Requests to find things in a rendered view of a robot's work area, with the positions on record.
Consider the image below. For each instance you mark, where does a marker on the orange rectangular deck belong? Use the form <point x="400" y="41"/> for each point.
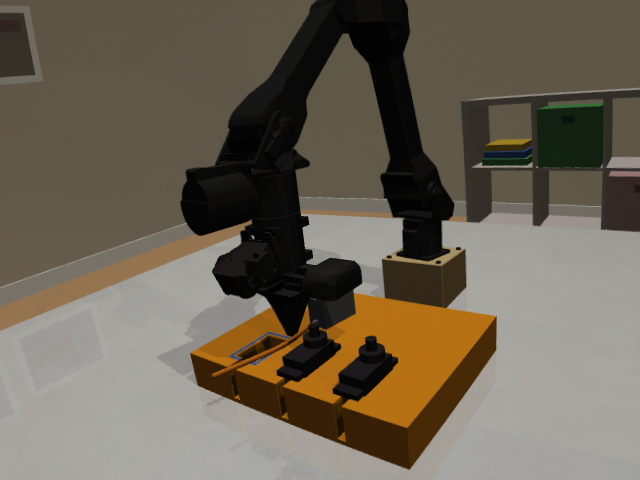
<point x="383" y="381"/>

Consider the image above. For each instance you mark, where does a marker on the black micro servo with brown cable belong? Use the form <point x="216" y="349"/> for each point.
<point x="325" y="314"/>

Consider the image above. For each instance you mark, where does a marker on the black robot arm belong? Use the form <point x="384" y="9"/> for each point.
<point x="266" y="126"/>

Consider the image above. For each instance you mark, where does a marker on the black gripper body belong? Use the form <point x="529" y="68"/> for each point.
<point x="328" y="281"/>

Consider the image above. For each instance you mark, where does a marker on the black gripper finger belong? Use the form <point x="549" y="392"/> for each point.
<point x="294" y="305"/>
<point x="274" y="302"/>

